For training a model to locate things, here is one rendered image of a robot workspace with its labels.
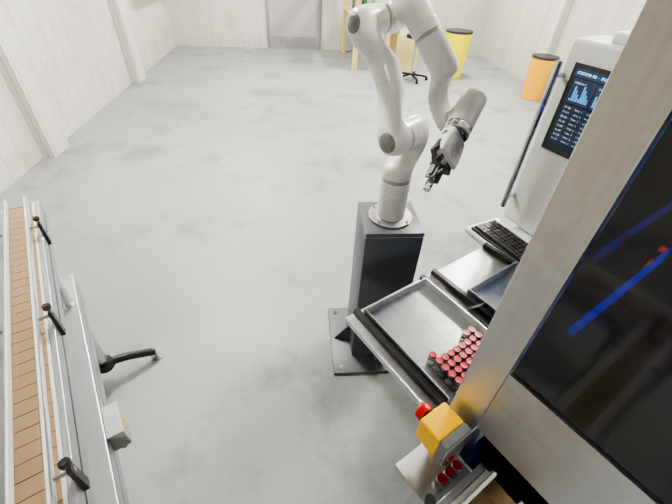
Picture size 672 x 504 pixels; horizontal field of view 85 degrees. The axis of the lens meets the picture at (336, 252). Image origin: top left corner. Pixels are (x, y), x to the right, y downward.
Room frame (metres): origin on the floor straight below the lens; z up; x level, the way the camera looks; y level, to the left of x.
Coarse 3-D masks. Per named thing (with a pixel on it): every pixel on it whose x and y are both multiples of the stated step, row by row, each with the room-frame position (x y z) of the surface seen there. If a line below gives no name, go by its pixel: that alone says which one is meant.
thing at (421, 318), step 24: (408, 288) 0.85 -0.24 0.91; (432, 288) 0.87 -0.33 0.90; (384, 312) 0.76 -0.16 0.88; (408, 312) 0.77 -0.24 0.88; (432, 312) 0.78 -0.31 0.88; (456, 312) 0.78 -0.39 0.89; (408, 336) 0.68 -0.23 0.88; (432, 336) 0.68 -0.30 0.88; (456, 336) 0.69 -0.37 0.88; (408, 360) 0.58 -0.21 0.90; (432, 384) 0.51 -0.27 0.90
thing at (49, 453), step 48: (0, 240) 0.95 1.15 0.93; (48, 240) 1.00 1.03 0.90; (0, 288) 0.73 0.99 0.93; (48, 288) 0.74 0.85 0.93; (0, 336) 0.57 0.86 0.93; (48, 336) 0.57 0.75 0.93; (0, 384) 0.43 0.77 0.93; (48, 384) 0.44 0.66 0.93; (0, 432) 0.33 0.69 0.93; (48, 432) 0.32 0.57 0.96; (0, 480) 0.24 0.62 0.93; (48, 480) 0.23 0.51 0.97
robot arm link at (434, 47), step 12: (432, 36) 1.27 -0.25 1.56; (444, 36) 1.28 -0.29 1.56; (420, 48) 1.28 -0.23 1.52; (432, 48) 1.25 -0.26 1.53; (444, 48) 1.25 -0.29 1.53; (432, 60) 1.25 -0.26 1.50; (444, 60) 1.23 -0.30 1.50; (456, 60) 1.25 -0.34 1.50; (432, 72) 1.25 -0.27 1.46; (444, 72) 1.22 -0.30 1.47; (432, 84) 1.25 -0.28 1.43; (444, 84) 1.25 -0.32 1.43; (432, 96) 1.26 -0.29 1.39; (444, 96) 1.28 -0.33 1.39; (432, 108) 1.26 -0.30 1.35; (444, 108) 1.27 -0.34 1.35; (444, 120) 1.22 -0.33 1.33
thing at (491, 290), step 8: (512, 264) 0.99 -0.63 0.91; (496, 272) 0.94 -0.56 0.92; (504, 272) 0.97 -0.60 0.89; (512, 272) 0.99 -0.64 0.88; (488, 280) 0.92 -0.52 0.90; (496, 280) 0.94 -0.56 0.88; (504, 280) 0.94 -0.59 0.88; (472, 288) 0.86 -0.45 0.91; (480, 288) 0.90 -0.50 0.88; (488, 288) 0.90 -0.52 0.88; (496, 288) 0.90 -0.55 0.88; (504, 288) 0.90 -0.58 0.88; (472, 296) 0.84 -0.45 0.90; (480, 296) 0.86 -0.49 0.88; (488, 296) 0.86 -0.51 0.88; (496, 296) 0.86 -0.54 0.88; (488, 304) 0.79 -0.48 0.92; (496, 304) 0.82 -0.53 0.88
